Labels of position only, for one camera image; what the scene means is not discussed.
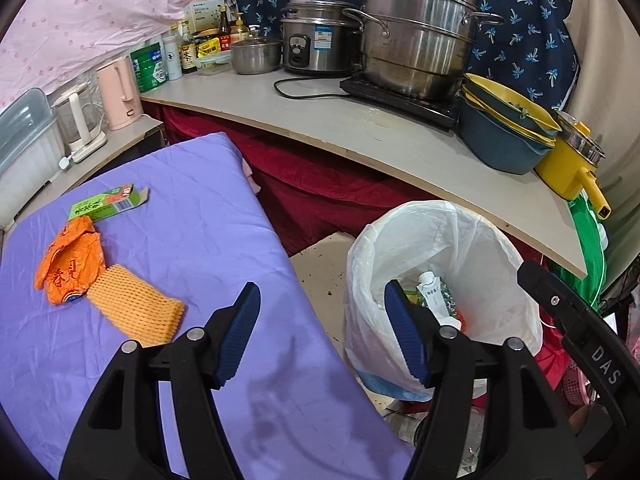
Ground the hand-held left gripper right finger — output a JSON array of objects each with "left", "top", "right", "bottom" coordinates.
[{"left": 384, "top": 280, "right": 587, "bottom": 480}]

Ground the black induction cooker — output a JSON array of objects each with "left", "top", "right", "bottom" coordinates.
[{"left": 340, "top": 75, "right": 463, "bottom": 133}]

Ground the yellow pump bottle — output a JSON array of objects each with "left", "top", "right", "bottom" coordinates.
[{"left": 229, "top": 12, "right": 250, "bottom": 45}]

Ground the black power cable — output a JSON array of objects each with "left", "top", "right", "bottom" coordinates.
[{"left": 273, "top": 76, "right": 351, "bottom": 101}]

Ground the trash bin with white liner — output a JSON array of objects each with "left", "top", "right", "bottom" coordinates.
[{"left": 342, "top": 200, "right": 543, "bottom": 401}]

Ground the pink plastic basket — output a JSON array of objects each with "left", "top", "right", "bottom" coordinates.
[{"left": 565, "top": 365, "right": 601, "bottom": 406}]

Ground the green cardboard box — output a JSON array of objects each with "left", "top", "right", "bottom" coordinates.
[{"left": 67, "top": 183, "right": 151, "bottom": 222}]

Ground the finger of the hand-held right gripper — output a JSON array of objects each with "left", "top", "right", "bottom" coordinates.
[{"left": 516, "top": 259, "right": 568, "bottom": 322}]

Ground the beige curtain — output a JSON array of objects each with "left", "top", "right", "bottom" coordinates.
[{"left": 532, "top": 0, "right": 640, "bottom": 261}]

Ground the steel rice cooker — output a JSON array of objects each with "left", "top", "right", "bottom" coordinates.
[{"left": 280, "top": 0, "right": 362, "bottom": 76}]

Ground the crushed drink carton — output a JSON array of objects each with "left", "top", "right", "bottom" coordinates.
[{"left": 416, "top": 271, "right": 458, "bottom": 326}]

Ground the white and green carton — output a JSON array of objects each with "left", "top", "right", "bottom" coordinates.
[{"left": 184, "top": 0, "right": 228, "bottom": 36}]

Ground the purple tablecloth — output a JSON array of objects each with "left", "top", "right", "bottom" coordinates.
[{"left": 0, "top": 132, "right": 416, "bottom": 480}]

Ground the clear plastic food container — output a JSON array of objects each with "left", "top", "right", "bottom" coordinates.
[{"left": 195, "top": 50, "right": 233, "bottom": 77}]

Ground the dark blue leaf-print cloth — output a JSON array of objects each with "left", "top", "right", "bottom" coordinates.
[{"left": 232, "top": 0, "right": 581, "bottom": 116}]

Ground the green tin can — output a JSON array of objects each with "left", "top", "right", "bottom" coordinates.
[{"left": 131, "top": 42, "right": 168, "bottom": 93}]

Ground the white dish rack with lid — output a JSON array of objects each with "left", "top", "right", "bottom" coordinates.
[{"left": 0, "top": 87, "right": 66, "bottom": 228}]

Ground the pink spotted cloth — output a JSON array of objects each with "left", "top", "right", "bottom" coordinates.
[{"left": 0, "top": 0, "right": 241, "bottom": 111}]

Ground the stack of blue yellow basins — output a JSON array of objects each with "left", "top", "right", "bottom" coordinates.
[{"left": 457, "top": 72, "right": 563, "bottom": 176}]

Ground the yellow foam net sleeve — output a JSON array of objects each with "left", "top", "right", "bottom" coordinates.
[{"left": 87, "top": 264, "right": 186, "bottom": 347}]

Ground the green plastic bag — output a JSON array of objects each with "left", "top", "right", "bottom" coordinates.
[{"left": 567, "top": 195, "right": 608, "bottom": 306}]

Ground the glass electric kettle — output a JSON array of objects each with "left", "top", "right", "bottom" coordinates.
[{"left": 51, "top": 87, "right": 108, "bottom": 163}]

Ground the large steel steamer pot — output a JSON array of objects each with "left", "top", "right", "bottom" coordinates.
[{"left": 342, "top": 0, "right": 506, "bottom": 101}]

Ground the soy sauce bottle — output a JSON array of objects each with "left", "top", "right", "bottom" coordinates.
[{"left": 179, "top": 20, "right": 198, "bottom": 75}]

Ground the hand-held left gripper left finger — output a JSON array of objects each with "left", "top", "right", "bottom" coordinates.
[{"left": 59, "top": 281, "right": 262, "bottom": 480}]

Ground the white bottle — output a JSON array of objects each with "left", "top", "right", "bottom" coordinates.
[{"left": 161, "top": 27, "right": 184, "bottom": 82}]

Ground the orange snack wrapper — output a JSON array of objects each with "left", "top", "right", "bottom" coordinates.
[{"left": 34, "top": 215, "right": 107, "bottom": 307}]

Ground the pink electric kettle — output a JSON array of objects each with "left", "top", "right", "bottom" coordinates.
[{"left": 95, "top": 56, "right": 142, "bottom": 132}]

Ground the dark red cloth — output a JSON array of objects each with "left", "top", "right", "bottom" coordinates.
[{"left": 160, "top": 105, "right": 546, "bottom": 261}]

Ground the small steel pot with lid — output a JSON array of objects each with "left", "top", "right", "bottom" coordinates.
[{"left": 230, "top": 30, "right": 283, "bottom": 76}]

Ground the yellow saucepan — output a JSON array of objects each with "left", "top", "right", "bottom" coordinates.
[{"left": 535, "top": 110, "right": 613, "bottom": 218}]

